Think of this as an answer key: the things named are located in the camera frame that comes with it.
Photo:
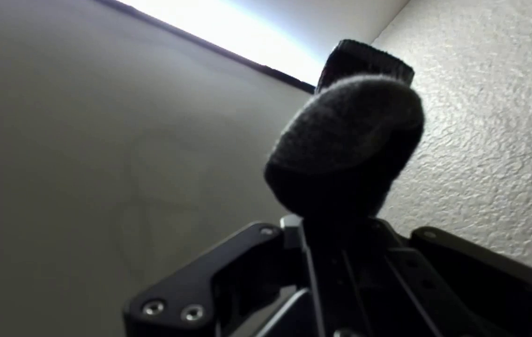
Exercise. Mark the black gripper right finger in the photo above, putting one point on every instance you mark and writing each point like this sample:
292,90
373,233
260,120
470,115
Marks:
465,287

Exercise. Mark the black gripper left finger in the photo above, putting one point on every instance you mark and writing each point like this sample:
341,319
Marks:
215,287

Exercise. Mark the dark blue sock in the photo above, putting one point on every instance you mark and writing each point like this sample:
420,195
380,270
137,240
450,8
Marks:
347,143

